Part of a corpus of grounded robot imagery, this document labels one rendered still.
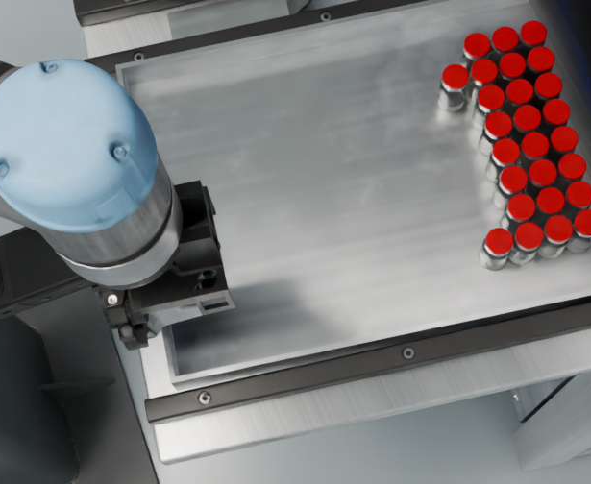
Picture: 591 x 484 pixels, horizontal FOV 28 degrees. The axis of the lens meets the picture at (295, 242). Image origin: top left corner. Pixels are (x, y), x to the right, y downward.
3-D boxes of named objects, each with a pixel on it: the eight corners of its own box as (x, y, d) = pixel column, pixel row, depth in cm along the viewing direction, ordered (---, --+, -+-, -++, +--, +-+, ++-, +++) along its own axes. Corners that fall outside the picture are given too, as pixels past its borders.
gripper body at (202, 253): (237, 315, 78) (217, 268, 67) (111, 342, 78) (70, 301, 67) (215, 208, 81) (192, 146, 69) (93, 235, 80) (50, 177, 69)
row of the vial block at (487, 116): (481, 54, 95) (487, 29, 91) (538, 262, 90) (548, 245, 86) (455, 60, 95) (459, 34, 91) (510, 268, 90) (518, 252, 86)
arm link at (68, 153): (1, 20, 55) (168, 78, 53) (58, 110, 65) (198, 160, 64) (-73, 168, 53) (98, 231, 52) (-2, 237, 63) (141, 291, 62)
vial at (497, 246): (503, 240, 91) (510, 223, 86) (509, 267, 90) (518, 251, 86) (475, 246, 91) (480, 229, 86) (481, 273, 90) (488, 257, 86)
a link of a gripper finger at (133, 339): (160, 356, 82) (138, 330, 74) (138, 361, 82) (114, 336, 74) (148, 293, 84) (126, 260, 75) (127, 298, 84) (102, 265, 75)
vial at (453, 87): (460, 84, 94) (466, 60, 90) (467, 108, 94) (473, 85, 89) (433, 89, 94) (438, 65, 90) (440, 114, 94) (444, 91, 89)
